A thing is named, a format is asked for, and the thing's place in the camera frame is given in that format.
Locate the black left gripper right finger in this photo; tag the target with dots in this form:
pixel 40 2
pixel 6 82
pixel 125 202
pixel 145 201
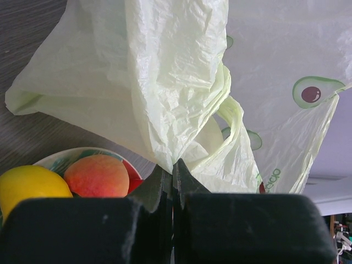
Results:
pixel 245 228

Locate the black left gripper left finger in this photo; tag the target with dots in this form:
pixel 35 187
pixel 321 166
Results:
pixel 134 229

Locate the light green plastic bag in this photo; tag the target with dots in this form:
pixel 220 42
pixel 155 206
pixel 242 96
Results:
pixel 242 91

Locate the orange peach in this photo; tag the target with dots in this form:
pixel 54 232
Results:
pixel 98 176

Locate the red patterned plate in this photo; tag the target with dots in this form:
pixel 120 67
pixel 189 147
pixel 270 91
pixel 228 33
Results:
pixel 61 161

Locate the yellow lemon mango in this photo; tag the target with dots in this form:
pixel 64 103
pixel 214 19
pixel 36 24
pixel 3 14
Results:
pixel 27 182

